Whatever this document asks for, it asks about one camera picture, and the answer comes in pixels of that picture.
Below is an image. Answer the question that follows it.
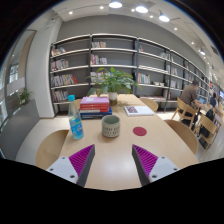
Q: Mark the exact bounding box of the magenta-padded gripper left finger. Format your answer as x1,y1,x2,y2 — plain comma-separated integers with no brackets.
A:
45,143,96,188

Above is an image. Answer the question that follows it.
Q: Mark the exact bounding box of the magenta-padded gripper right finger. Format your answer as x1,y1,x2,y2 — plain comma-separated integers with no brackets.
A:
131,143,181,187

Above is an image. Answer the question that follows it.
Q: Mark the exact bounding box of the clear bottle with blue cap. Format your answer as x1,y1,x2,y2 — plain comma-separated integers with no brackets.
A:
67,94,85,140

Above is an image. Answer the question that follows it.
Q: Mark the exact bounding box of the wooden round-backed chair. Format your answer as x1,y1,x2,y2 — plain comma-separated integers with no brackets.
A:
35,129,70,170
139,97,159,113
164,119,199,155
73,98,83,111

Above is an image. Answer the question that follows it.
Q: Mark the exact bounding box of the flat round red coaster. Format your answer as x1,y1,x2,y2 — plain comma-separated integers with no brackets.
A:
132,126,148,137

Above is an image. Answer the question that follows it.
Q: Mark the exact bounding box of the dark blue book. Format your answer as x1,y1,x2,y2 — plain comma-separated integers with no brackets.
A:
79,106,113,120

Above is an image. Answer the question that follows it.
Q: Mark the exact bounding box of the grey-green patterned ceramic cup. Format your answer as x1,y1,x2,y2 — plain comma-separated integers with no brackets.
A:
101,114,121,139

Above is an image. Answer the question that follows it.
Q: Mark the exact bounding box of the group of wooden slatted chairs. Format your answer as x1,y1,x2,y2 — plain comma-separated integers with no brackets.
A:
171,97,224,149

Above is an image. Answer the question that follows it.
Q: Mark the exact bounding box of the red book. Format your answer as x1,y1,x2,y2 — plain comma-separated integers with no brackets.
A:
79,103,111,113

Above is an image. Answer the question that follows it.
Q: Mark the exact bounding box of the pink book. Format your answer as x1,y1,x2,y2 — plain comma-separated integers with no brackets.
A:
79,96,111,106

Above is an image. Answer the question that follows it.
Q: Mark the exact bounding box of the person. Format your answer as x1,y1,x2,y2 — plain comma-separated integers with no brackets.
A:
209,92,218,108
179,79,201,128

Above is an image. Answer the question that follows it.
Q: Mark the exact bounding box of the small green plant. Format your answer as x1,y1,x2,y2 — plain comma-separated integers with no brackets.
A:
17,87,34,107

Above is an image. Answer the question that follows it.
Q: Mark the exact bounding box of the green potted plant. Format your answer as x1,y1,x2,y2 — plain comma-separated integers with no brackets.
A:
85,66,143,107

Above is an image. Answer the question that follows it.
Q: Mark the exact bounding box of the grey bookshelf unit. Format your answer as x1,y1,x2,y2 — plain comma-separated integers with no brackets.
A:
49,32,212,116

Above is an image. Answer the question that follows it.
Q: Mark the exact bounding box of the group of ceiling lights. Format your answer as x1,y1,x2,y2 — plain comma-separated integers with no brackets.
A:
68,0,208,56

